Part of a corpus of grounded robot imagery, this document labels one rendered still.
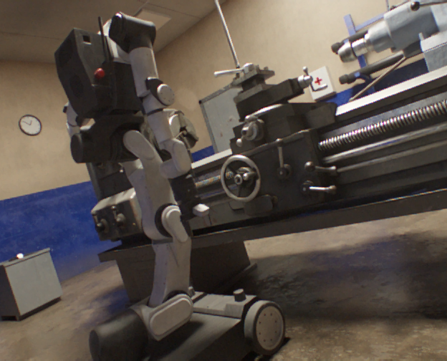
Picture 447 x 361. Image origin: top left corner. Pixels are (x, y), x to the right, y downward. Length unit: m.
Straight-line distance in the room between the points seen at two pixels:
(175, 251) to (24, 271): 2.62
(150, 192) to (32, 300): 2.66
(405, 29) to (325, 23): 3.48
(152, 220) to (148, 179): 0.17
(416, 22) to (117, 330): 1.61
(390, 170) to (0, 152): 4.93
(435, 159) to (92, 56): 1.32
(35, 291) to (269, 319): 2.84
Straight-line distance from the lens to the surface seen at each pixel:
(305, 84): 1.50
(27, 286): 3.83
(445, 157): 1.41
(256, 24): 5.51
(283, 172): 1.35
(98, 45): 1.43
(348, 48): 1.67
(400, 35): 1.60
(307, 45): 5.07
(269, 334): 1.44
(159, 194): 1.38
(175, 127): 2.20
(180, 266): 1.40
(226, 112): 5.66
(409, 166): 1.43
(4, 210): 5.25
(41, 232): 5.36
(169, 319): 1.33
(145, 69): 1.27
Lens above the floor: 0.72
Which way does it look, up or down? level
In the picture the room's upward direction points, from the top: 18 degrees counter-clockwise
